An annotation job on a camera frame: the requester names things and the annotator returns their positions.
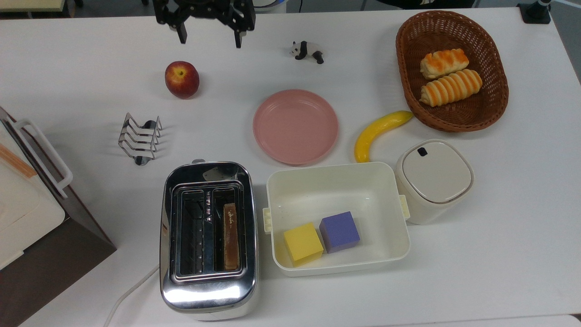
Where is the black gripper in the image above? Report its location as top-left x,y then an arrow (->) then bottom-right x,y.
153,0 -> 256,49

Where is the cream toaster oven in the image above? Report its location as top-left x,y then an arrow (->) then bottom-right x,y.
0,105 -> 117,327

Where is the cream and chrome toaster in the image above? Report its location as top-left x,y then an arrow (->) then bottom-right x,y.
159,160 -> 259,321

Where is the red apple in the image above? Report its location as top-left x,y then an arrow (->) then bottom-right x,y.
164,61 -> 200,99

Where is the white round object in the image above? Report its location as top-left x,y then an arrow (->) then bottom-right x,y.
254,0 -> 287,13

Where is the panda figurine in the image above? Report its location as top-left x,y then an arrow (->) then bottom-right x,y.
289,40 -> 325,64

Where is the pink plate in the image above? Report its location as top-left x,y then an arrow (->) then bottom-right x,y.
252,89 -> 339,166

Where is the metal toast rack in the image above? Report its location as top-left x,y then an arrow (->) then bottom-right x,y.
118,112 -> 163,166

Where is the pale yellow board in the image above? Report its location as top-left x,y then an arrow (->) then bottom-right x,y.
0,0 -> 66,13

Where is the yellow toy banana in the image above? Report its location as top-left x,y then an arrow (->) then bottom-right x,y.
354,110 -> 414,163

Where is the brown wicker basket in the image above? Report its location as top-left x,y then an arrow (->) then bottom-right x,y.
395,10 -> 510,133

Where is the brown bread slice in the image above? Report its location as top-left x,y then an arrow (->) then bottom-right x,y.
223,203 -> 240,271

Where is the white plastic container box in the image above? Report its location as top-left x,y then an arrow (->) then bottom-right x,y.
262,162 -> 411,277

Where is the yellow foam cube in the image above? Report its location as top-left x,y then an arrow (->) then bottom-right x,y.
283,222 -> 325,268

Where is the orange glazed bread roll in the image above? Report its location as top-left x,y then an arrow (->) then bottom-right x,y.
420,49 -> 470,80

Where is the purple foam cube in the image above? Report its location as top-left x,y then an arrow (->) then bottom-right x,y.
319,211 -> 361,254

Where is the striped bread roll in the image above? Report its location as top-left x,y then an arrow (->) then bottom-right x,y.
419,69 -> 483,108

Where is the cream lidded canister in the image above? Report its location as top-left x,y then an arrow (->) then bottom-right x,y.
394,139 -> 475,225

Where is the white toaster power cable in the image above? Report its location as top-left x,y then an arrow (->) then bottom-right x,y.
103,263 -> 160,327

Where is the black camera stand base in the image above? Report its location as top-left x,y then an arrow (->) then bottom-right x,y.
517,0 -> 552,24

